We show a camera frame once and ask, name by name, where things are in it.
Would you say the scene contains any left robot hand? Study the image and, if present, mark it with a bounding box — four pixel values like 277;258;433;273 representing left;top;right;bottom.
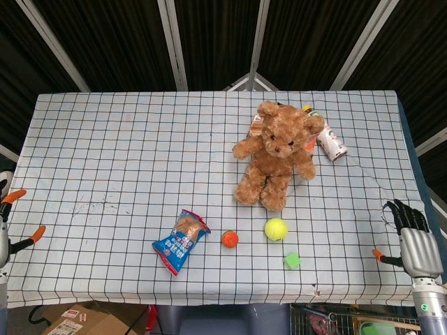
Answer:
0;189;47;269

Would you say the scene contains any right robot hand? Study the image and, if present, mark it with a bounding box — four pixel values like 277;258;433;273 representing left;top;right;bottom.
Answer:
372;199;445;280

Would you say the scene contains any brown teddy bear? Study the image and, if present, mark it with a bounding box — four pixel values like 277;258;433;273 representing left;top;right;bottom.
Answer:
232;100;326;213

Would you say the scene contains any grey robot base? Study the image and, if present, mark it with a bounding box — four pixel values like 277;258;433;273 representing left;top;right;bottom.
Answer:
155;303;291;335

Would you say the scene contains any black thread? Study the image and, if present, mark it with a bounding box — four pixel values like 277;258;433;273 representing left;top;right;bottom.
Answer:
380;203;399;230

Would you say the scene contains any white rounded object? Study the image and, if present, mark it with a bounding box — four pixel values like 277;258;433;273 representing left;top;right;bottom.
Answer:
0;170;15;191

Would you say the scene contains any wooden stick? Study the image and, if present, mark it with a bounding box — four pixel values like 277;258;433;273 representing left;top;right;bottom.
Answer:
356;315;422;331

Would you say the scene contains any green item in basket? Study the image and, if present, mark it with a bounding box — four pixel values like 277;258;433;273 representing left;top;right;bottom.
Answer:
359;320;397;335

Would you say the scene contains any cardboard box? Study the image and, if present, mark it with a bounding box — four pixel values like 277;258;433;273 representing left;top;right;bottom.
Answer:
27;301;149;335

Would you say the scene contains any green cube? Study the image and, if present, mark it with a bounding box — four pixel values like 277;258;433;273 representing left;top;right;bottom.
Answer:
282;252;302;271

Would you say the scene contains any white can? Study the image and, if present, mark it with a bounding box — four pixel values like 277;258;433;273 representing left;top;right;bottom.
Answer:
316;120;349;162

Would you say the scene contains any yellow tennis ball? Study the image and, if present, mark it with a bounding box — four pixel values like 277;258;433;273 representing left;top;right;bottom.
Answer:
264;217;289;242

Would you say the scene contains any checked tablecloth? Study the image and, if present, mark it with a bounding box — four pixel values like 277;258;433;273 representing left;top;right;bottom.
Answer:
0;89;441;310

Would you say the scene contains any green label bottle orange cap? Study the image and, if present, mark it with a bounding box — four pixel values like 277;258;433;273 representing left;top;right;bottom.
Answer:
302;104;324;120

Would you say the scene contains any blue snack bag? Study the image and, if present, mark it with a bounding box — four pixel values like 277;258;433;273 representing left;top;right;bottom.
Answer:
151;209;212;278

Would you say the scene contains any small orange ball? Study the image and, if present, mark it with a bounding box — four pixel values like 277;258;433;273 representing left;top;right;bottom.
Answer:
221;230;240;249

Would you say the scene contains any brown white snack packet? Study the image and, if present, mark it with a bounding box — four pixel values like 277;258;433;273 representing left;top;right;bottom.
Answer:
248;113;266;138

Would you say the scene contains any wire basket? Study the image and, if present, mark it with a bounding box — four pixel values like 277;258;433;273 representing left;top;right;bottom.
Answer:
289;302;423;335

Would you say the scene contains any white frame beam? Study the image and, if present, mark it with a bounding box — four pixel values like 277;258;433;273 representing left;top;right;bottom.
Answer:
330;0;401;91
248;0;272;91
156;0;189;91
15;0;91;93

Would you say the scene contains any white triangular frame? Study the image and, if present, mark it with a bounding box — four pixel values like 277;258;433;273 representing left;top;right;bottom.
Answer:
223;71;280;92

